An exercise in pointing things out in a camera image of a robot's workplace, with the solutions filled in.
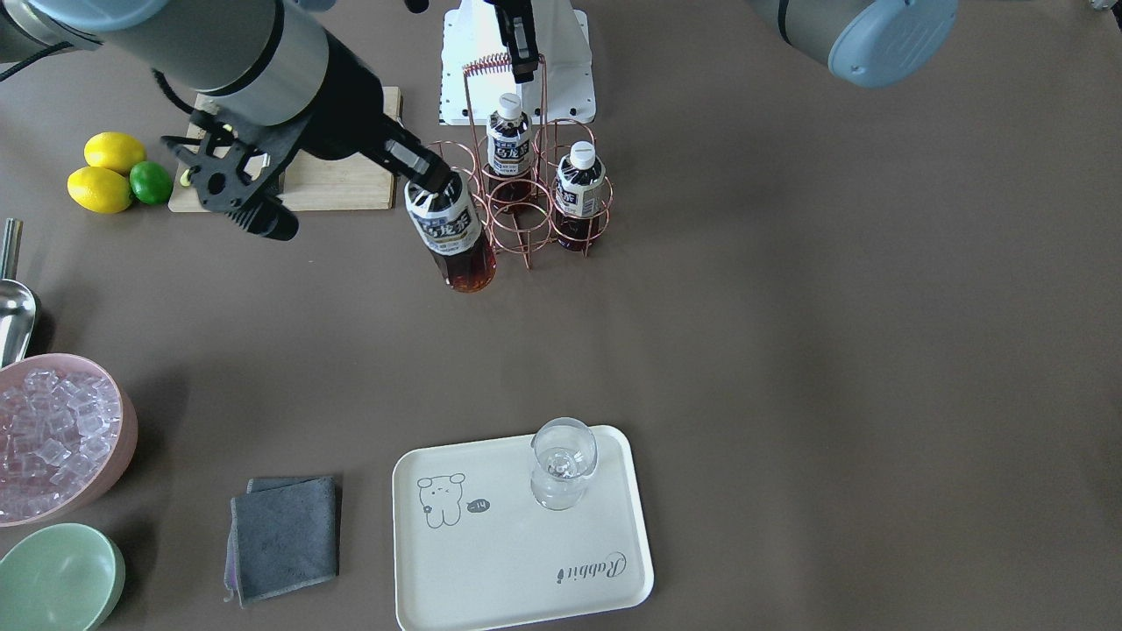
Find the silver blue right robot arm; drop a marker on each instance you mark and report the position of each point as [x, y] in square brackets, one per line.
[197, 43]

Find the copper wire bottle basket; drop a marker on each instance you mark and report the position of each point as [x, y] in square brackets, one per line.
[520, 228]

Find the cream rabbit tray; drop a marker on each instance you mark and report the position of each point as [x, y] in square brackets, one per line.
[474, 550]

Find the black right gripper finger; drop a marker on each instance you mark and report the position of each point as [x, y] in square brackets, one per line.
[265, 217]
[400, 152]

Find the green empty bowl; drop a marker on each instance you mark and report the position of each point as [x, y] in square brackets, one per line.
[62, 577]

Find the grey folded cloth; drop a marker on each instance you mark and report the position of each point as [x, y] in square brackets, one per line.
[284, 536]

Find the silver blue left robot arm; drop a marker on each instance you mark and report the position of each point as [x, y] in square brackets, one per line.
[871, 44]

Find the pink bowl with ice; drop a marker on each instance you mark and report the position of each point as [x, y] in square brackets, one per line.
[69, 433]

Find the tea bottle middle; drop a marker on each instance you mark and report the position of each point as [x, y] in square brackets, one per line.
[508, 142]

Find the tea bottle moved to tray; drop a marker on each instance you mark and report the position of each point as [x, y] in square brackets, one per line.
[450, 227]

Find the yellow lemon near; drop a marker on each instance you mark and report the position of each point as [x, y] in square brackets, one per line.
[99, 190]

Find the tea bottle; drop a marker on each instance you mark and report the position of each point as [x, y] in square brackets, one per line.
[508, 142]
[578, 197]

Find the wine glass on tray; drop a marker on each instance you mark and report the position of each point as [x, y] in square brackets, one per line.
[565, 457]

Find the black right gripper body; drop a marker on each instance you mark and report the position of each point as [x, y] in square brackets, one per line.
[347, 120]

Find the steel ice scoop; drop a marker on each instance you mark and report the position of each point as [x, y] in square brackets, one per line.
[19, 304]

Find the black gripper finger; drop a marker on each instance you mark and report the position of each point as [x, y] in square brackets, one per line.
[518, 34]

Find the yellow lemon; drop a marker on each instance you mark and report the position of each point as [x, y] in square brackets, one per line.
[114, 150]
[99, 190]

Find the green lime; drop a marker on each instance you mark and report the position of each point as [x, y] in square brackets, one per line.
[150, 183]

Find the yellow lemon far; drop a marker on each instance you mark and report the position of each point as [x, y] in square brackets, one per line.
[114, 150]

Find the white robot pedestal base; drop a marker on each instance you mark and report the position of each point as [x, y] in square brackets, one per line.
[563, 85]

